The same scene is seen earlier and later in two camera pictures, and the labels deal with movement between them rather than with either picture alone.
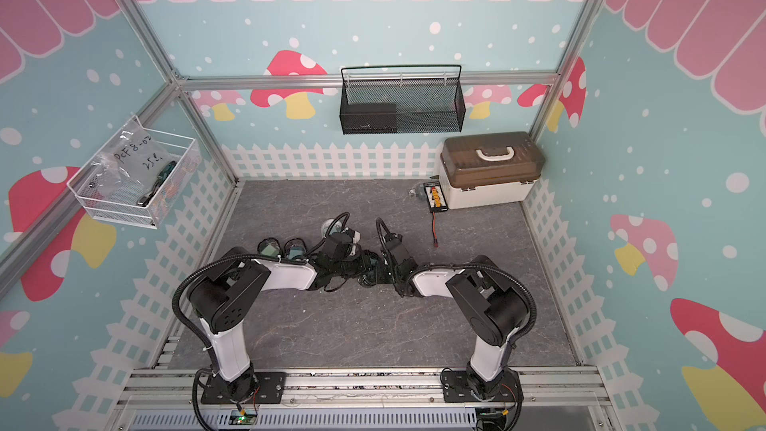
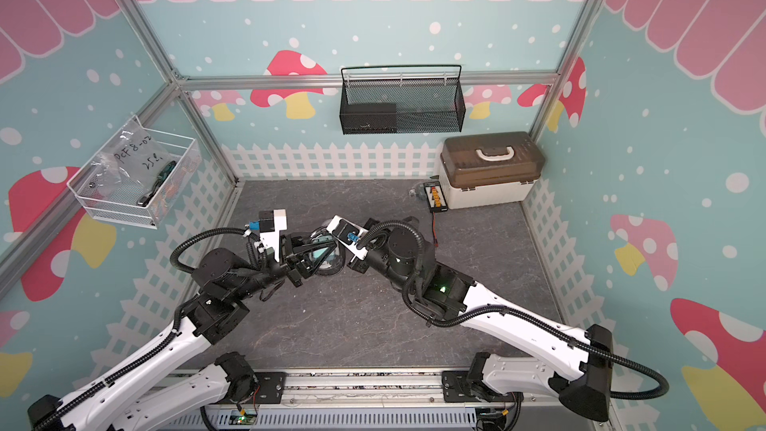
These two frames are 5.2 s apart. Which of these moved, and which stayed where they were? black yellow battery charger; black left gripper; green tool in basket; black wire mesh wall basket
Moved: black left gripper
Stayed: black wire mesh wall basket; black yellow battery charger; green tool in basket
